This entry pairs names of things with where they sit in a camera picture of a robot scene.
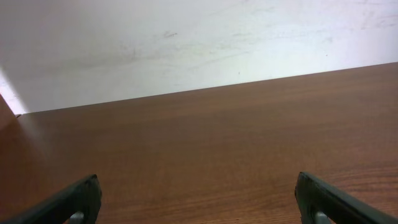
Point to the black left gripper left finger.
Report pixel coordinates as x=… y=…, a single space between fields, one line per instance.
x=78 y=203

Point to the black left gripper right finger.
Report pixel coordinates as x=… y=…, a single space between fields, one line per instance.
x=320 y=202

